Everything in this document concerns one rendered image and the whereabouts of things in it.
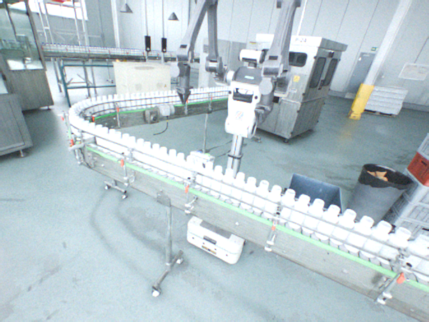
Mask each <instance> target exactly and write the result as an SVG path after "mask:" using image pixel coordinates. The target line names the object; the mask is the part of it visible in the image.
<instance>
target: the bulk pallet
mask: <svg viewBox="0 0 429 322"><path fill-rule="evenodd" d="M373 85H374V88H373V91H372V93H371V95H370V97H369V100H368V103H367V105H366V107H365V110H367V111H363V112H368V111H373V112H369V113H374V114H377V115H381V116H388V115H383V114H379V113H380V112H381V113H385V114H389V115H390V116H389V117H393V118H395V117H396V115H398V113H397V112H400V109H401V108H402V103H403V101H404V98H405V97H406V96H407V93H408V92H409V91H410V90H409V89H406V88H403V87H401V86H391V85H385V84H377V83H373ZM368 109H369V110H368Z"/></svg>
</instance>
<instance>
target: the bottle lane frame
mask: <svg viewBox="0 0 429 322"><path fill-rule="evenodd" d="M87 152H88V153H89V154H91V155H92V159H94V160H96V161H94V162H93V165H94V167H91V168H90V169H91V170H94V171H96V172H98V173H100V174H103V175H105V176H108V177H109V178H112V179H114V180H115V181H117V182H120V183H122V184H125V180H124V169H123V166H121V161H119V162H117V161H116V160H118V159H116V158H115V157H111V156H108V155H107V154H103V153H102V152H100V151H97V150H95V149H92V148H89V147H87ZM87 168H89V166H88V165H87ZM132 171H135V175H133V176H134V177H135V180H134V182H133V183H131V184H130V186H129V187H131V188H134V189H136V190H138V191H140V192H143V193H145V194H147V195H149V196H150V197H153V198H155V199H157V192H158V191H160V192H163V193H165V194H168V195H169V197H170V205H171V206H173V207H175V208H177V209H180V210H183V211H185V209H186V207H185V204H186V193H185V188H184V189H183V186H184V185H183V184H180V183H178V181H177V182H175V181H172V180H169V179H167V178H164V177H162V176H159V175H156V174H153V173H152V172H148V171H146V170H143V169H142V168H138V167H137V166H134V165H132V164H129V163H128V162H126V173H127V177H130V176H131V175H132ZM193 196H196V200H194V201H195V202H196V206H195V207H194V208H193V209H191V210H190V215H192V216H194V217H197V218H199V219H201V220H204V221H206V222H209V223H210V224H211V225H214V226H216V227H218V228H220V229H223V230H225V231H227V232H229V233H232V234H233V235H235V236H237V237H240V238H242V239H244V240H247V241H249V242H251V243H252V244H254V245H257V246H259V247H261V248H263V249H264V248H265V246H266V242H267V238H268V236H269V234H270V232H271V228H272V225H273V222H270V221H269V218H268V219H267V220H266V219H264V218H262V217H261V216H259V217H258V216H256V215H254V214H253V213H254V212H253V213H249V212H246V209H245V210H242V209H240V208H239V206H238V207H235V206H233V205H232V204H227V203H226V200H225V201H221V200H219V198H217V199H216V198H214V197H213V195H212V196H209V195H207V193H205V194H203V193H201V192H200V191H199V192H198V191H196V190H195V188H190V193H189V204H190V203H192V201H193ZM275 231H278V234H277V236H275V238H276V240H275V242H274V244H273V245H272V246H271V251H270V252H271V253H274V254H276V255H277V256H280V257H283V258H285V259H287V260H289V261H292V262H293V263H295V264H297V265H299V266H302V267H304V268H307V269H309V270H311V271H313V272H314V273H317V274H319V275H321V276H323V277H326V278H328V279H330V280H333V281H335V282H337V283H338V284H340V285H343V286H345V287H347V288H349V289H352V290H354V291H357V292H358V293H360V294H362V295H364V296H367V297H369V298H371V299H373V300H374V299H375V296H378V295H379V294H380V291H381V290H380V287H381V286H382V285H386V283H385V281H387V280H388V279H393V278H394V276H395V275H396V273H395V272H394V271H393V270H392V269H391V271H390V270H387V269H385V268H383V267H382V265H381V264H380V266H378V265H376V264H373V263H371V261H370V260H368V261H365V260H363V259H361V258H360V256H359V255H358V256H357V257H356V256H353V255H352V254H350V253H349V251H348V253H346V252H344V251H341V250H340V248H339V247H338V249H337V248H334V247H332V246H330V245H329V243H328V245H327V244H325V243H322V242H320V240H318V241H317V240H313V239H312V238H311V235H310V236H309V237H308V236H305V235H303V234H302V232H300V233H297V232H295V231H294V229H292V230H290V229H287V228H286V227H285V225H284V226H280V225H278V224H277V225H276V227H275ZM390 294H391V298H390V299H387V300H386V304H385V305H387V306H388V307H389V308H392V309H394V310H396V311H399V312H401V313H402V314H405V315H407V316H409V317H411V318H413V319H415V320H417V321H420V322H429V286H426V285H424V284H421V283H419V282H418V281H417V279H416V280H412V279H410V282H406V280H404V281H403V282H402V283H400V284H399V283H397V284H396V285H395V286H394V288H393V289H392V290H391V291H390Z"/></svg>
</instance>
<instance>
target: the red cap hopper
mask: <svg viewBox="0 0 429 322"><path fill-rule="evenodd" d="M67 1H69V0H37V3H38V8H39V12H40V17H41V22H42V25H43V27H44V31H45V36H46V39H47V43H49V45H50V40H49V35H48V32H50V37H51V40H52V44H53V45H54V43H56V40H55V37H56V38H57V39H59V38H58V37H57V36H56V35H58V36H59V37H60V38H61V39H62V40H64V41H65V39H64V38H63V37H62V36H60V35H59V34H58V32H57V31H56V30H62V31H74V32H75V34H74V35H73V36H72V37H71V38H70V40H71V41H72V39H73V38H74V37H75V36H76V35H78V38H79V39H78V40H77V41H78V42H80V45H82V48H83V44H82V38H83V37H84V35H85V39H86V45H87V46H88V48H89V40H88V36H87V28H86V20H85V15H84V8H83V3H82V0H79V3H80V6H77V5H75V0H71V1H72V4H66V3H65V2H67ZM41 3H43V8H44V11H45V14H46V17H47V23H48V26H49V27H47V26H46V23H45V17H43V12H42V8H41ZM47 4H51V5H55V6H63V7H68V8H71V9H73V12H74V17H75V24H76V28H77V30H72V29H60V28H53V27H52V26H51V22H50V17H49V11H48V8H47ZM76 9H80V10H81V14H82V22H83V26H84V31H81V30H80V26H79V22H78V18H77V12H76ZM54 29H55V30H54ZM53 32H55V33H56V35H55V34H53ZM80 32H81V33H84V34H83V35H82V36H81V33H80ZM56 59H57V65H58V68H59V74H60V77H61V80H59V76H58V73H57V68H56V62H55V59H54V58H51V61H52V66H53V68H54V71H55V75H56V79H57V84H58V88H59V91H58V92H59V93H63V92H62V90H61V87H62V88H63V91H64V97H66V93H65V89H64V84H63V78H62V75H61V64H60V60H59V57H58V58H56ZM85 68H86V66H85ZM90 70H91V78H92V82H93V83H91V82H90V81H89V79H88V76H87V82H88V86H96V81H95V77H94V69H93V67H90ZM86 75H87V68H86ZM77 76H79V75H78V74H77ZM79 77H80V78H81V79H83V80H84V81H85V82H72V80H73V78H71V79H70V81H69V82H66V87H67V88H77V87H80V86H69V84H72V83H86V80H85V78H82V77H81V76H79ZM81 86H86V85H81ZM93 90H94V95H99V94H98V93H97V90H96V88H93Z"/></svg>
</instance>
